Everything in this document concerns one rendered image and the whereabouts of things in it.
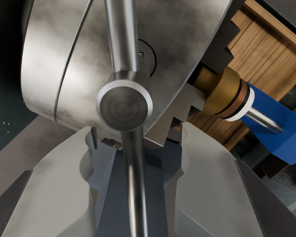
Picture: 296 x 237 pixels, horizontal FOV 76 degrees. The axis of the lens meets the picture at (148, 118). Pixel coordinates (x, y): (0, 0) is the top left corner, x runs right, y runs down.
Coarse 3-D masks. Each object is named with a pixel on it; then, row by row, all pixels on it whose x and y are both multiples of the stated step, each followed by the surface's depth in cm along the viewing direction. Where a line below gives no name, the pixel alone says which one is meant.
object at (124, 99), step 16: (144, 64) 11; (112, 80) 7; (128, 80) 7; (144, 80) 8; (112, 96) 7; (128, 96) 7; (144, 96) 7; (112, 112) 7; (128, 112) 7; (144, 112) 7; (112, 128) 8; (128, 128) 8
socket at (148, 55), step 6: (138, 42) 14; (144, 42) 14; (138, 48) 14; (144, 48) 14; (150, 48) 14; (144, 54) 15; (150, 54) 15; (150, 60) 15; (150, 66) 15; (150, 72) 15
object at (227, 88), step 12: (204, 72) 28; (216, 72) 29; (228, 72) 29; (192, 84) 29; (204, 84) 29; (216, 84) 28; (228, 84) 28; (240, 84) 30; (216, 96) 29; (228, 96) 29; (240, 96) 29; (204, 108) 31; (216, 108) 30; (228, 108) 30; (240, 108) 30
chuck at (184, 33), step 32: (96, 0) 13; (160, 0) 13; (192, 0) 14; (224, 0) 14; (96, 32) 14; (160, 32) 14; (192, 32) 14; (96, 64) 15; (160, 64) 15; (192, 64) 15; (64, 96) 17; (96, 96) 17; (160, 96) 16; (96, 128) 20
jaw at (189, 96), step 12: (180, 96) 27; (192, 96) 28; (204, 96) 29; (168, 108) 26; (180, 108) 27; (192, 108) 28; (168, 120) 25; (180, 120) 26; (156, 132) 24; (120, 144) 25; (144, 144) 27; (156, 144) 24
